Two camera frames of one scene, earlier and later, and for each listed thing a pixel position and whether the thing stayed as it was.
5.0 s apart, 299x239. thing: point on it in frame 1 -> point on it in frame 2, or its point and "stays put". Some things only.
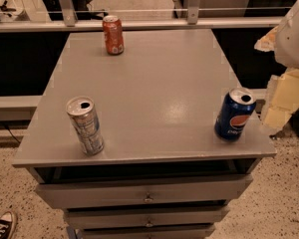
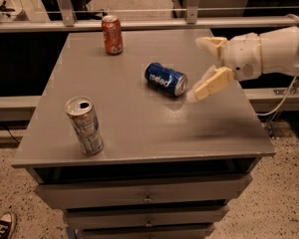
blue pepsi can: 233,114 -> 169,80
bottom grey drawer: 157,232 stays put
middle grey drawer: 145,217 stays put
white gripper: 294,44 -> 243,56
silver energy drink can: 87,124 stays put
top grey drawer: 144,193 stays put
